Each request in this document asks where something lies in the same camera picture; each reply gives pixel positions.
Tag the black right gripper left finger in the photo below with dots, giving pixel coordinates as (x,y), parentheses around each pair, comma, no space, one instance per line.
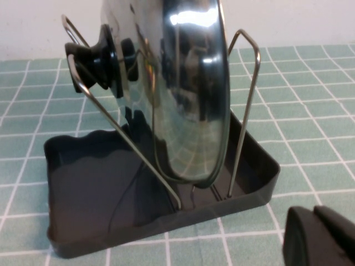
(305,246)

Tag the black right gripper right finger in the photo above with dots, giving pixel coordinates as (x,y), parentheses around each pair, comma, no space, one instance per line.
(338,224)

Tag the steel pot lid black knob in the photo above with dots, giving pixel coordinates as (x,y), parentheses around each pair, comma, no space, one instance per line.
(188,110)

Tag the teal grid tablecloth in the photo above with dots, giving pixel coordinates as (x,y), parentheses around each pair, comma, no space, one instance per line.
(305,138)

